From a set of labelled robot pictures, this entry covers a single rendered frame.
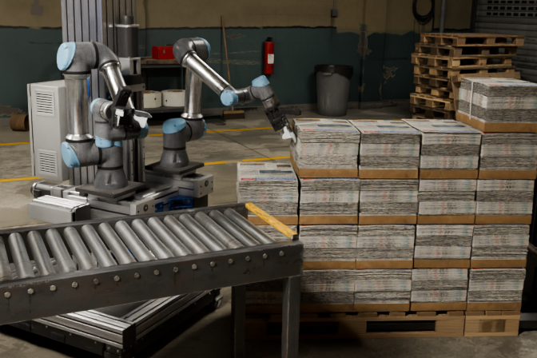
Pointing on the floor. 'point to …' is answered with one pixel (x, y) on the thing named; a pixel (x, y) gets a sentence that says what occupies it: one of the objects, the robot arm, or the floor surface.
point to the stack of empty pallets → (442, 88)
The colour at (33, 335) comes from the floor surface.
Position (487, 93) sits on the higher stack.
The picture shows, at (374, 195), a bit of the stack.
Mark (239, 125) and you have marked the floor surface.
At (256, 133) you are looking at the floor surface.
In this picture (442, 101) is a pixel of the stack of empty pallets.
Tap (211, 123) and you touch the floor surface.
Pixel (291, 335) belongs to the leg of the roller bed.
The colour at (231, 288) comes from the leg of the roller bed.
